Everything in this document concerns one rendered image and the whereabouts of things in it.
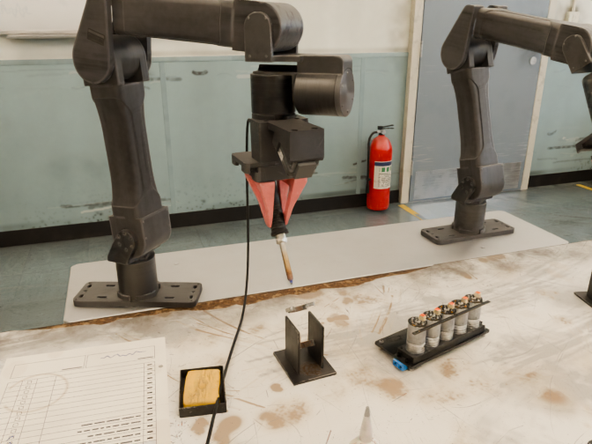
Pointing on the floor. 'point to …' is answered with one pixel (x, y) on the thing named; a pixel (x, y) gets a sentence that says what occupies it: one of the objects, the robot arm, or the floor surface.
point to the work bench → (418, 292)
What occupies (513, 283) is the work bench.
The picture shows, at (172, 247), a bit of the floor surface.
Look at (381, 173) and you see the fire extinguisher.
